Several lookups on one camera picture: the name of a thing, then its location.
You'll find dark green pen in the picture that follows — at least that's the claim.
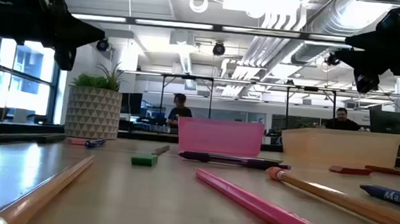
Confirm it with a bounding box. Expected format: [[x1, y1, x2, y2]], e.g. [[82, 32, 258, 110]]
[[151, 143, 172, 157]]

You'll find blue pen white lettering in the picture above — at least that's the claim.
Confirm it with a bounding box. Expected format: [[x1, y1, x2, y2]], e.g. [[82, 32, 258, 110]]
[[358, 183, 400, 211]]

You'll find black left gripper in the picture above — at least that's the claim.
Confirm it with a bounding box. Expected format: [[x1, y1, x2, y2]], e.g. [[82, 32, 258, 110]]
[[1, 0, 108, 73]]

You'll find blue ballpoint pen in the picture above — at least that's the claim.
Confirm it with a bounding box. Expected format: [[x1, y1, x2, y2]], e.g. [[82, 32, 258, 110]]
[[83, 137, 107, 151]]

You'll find red eraser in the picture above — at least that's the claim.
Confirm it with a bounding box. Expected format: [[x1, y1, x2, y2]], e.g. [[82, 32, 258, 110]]
[[328, 165, 373, 176]]

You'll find window with dark frame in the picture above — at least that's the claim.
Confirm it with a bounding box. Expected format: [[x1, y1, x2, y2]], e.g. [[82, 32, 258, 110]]
[[0, 36, 64, 126]]

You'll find purple pen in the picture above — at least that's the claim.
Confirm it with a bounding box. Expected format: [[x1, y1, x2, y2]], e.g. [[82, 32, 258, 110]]
[[177, 150, 292, 172]]

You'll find black aluminium table frame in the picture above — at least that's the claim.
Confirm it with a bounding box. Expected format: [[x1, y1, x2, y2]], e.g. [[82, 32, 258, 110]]
[[0, 120, 400, 170]]

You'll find white cable coil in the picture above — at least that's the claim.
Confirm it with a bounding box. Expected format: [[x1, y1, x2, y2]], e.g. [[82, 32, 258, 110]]
[[188, 0, 210, 14]]

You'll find brown marker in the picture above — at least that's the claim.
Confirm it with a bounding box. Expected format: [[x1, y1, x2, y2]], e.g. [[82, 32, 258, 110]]
[[364, 165, 400, 178]]

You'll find green eraser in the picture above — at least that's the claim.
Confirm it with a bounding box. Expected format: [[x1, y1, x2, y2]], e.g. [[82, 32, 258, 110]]
[[130, 152, 159, 168]]

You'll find black computer monitor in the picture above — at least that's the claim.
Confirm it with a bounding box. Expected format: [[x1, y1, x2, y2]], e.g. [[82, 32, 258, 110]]
[[367, 109, 400, 137], [120, 92, 144, 116]]

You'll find person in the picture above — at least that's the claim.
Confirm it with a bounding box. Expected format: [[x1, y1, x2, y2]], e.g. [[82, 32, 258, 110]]
[[166, 92, 194, 130], [324, 106, 363, 132]]

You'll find pink pencil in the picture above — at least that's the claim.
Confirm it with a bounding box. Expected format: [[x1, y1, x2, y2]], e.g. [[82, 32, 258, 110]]
[[192, 168, 369, 224]]

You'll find orange translucent plastic bin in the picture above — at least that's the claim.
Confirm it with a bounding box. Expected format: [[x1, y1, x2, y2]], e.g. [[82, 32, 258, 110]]
[[279, 125, 400, 173]]

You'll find pink translucent plastic bin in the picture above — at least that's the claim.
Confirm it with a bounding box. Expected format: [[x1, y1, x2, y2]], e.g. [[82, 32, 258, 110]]
[[175, 116, 266, 158]]

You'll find pink eraser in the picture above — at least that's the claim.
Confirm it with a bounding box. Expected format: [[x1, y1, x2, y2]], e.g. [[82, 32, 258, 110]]
[[65, 137, 87, 147]]

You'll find orange pencil with eraser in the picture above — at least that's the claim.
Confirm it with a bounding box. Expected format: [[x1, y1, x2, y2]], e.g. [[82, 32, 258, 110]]
[[261, 166, 400, 224], [0, 148, 96, 224]]

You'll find black ceiling spotlight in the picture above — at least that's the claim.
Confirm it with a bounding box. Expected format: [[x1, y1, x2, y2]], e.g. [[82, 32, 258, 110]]
[[212, 41, 226, 57], [96, 37, 110, 53], [325, 51, 342, 68]]

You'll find black pen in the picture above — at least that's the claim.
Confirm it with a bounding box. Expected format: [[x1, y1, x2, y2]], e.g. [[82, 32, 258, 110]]
[[0, 129, 67, 149]]

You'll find succulent in patterned pot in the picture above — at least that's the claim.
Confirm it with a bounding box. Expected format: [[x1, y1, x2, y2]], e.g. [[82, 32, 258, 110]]
[[63, 59, 126, 142]]

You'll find black workstation frame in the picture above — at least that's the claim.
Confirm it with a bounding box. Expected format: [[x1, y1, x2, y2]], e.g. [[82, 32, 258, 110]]
[[159, 73, 214, 120], [283, 84, 339, 133]]

